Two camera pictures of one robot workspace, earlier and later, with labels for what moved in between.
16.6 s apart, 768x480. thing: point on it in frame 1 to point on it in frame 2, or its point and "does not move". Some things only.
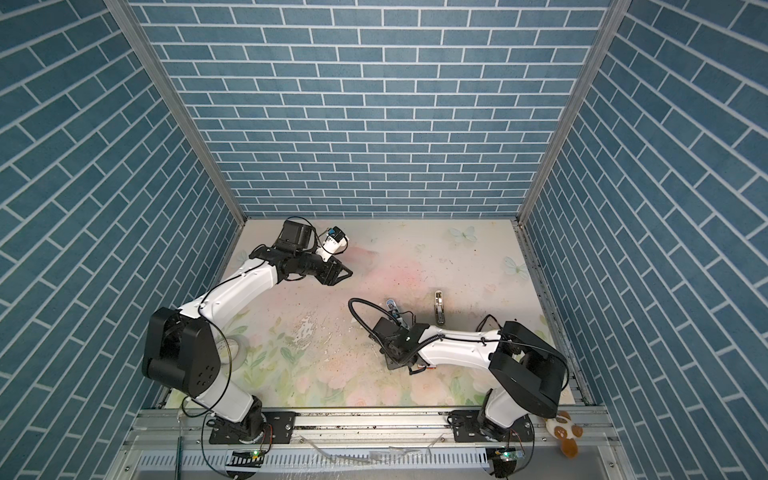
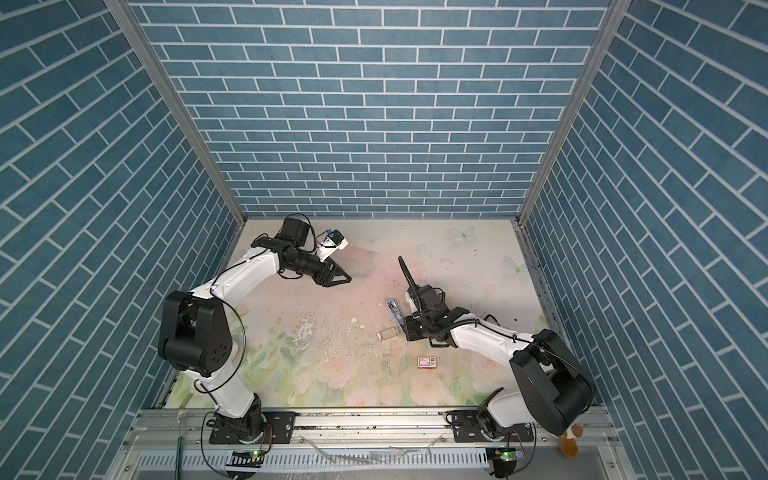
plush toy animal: (563, 428) does not move
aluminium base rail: (366, 431) does not move
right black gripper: (388, 362) to (408, 329)
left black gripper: (330, 272) does not move
